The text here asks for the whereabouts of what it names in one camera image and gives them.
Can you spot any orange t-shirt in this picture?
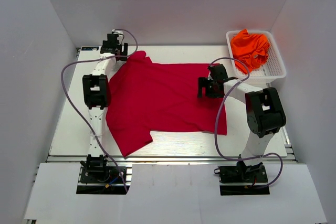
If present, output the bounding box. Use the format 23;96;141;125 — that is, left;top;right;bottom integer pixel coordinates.
230;29;270;74

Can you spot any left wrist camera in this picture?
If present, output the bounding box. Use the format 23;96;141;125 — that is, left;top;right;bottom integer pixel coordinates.
111;29;124;36

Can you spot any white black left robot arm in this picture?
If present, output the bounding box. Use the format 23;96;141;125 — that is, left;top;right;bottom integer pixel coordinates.
82;30;128;157

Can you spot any blue label sticker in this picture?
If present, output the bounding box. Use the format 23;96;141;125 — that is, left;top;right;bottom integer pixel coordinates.
81;46;99;51

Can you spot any red t-shirt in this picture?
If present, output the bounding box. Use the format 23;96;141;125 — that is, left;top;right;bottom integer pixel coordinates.
106;51;222;157

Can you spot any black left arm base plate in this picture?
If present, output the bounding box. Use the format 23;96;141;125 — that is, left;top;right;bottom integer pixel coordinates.
76;166;131;195

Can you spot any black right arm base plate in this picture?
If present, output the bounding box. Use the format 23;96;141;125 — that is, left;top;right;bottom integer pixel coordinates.
214;165;270;196

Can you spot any white plastic mesh basket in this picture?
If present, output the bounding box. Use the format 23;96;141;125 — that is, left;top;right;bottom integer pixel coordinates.
226;30;286;83

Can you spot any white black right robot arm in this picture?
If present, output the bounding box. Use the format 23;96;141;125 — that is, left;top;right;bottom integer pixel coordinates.
197;64;286;182

